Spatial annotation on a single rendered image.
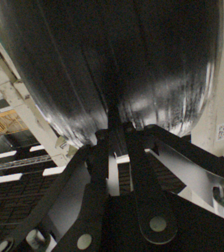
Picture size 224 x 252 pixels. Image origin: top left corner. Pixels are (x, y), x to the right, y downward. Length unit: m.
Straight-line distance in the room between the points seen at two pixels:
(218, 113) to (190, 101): 0.33
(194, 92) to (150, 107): 0.06
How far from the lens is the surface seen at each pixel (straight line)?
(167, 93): 0.22
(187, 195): 1.58
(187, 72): 0.22
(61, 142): 1.04
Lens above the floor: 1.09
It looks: 34 degrees up
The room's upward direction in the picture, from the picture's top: 159 degrees clockwise
